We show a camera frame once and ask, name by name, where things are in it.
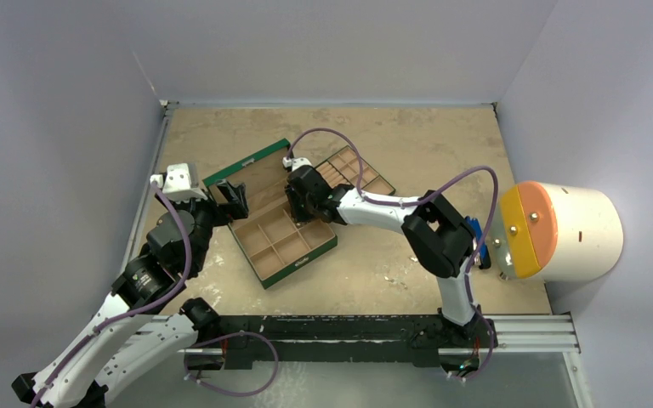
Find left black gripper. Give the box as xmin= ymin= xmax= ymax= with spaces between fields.
xmin=157 ymin=178 xmax=247 ymax=273

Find green jewelry tray insert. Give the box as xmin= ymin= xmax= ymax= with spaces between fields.
xmin=315 ymin=145 xmax=396 ymax=196

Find green jewelry box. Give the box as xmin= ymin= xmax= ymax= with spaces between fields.
xmin=202 ymin=139 xmax=338 ymax=289

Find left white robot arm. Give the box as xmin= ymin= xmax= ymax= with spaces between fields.
xmin=12 ymin=173 xmax=249 ymax=407

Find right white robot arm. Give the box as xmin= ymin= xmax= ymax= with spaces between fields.
xmin=282 ymin=158 xmax=491 ymax=346

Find small silver jewelry pieces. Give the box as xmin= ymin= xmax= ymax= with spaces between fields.
xmin=381 ymin=256 xmax=418 ymax=290

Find blue tool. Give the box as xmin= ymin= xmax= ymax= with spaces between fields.
xmin=465 ymin=216 xmax=491 ymax=270

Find white cylinder orange yellow lid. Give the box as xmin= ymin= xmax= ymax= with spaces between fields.
xmin=489 ymin=181 xmax=624 ymax=282

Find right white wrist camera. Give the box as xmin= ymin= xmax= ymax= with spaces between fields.
xmin=281 ymin=157 xmax=312 ymax=172

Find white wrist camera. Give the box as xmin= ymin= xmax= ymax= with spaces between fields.
xmin=149 ymin=162 xmax=207 ymax=203
xmin=281 ymin=157 xmax=312 ymax=172

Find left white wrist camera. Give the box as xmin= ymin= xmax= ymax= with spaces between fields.
xmin=149 ymin=162 xmax=207 ymax=203

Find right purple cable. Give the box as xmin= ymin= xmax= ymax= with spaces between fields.
xmin=286 ymin=127 xmax=500 ymax=384

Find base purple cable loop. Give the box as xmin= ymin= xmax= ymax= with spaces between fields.
xmin=184 ymin=331 xmax=279 ymax=398

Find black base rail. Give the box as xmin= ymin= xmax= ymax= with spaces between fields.
xmin=179 ymin=298 xmax=497 ymax=377

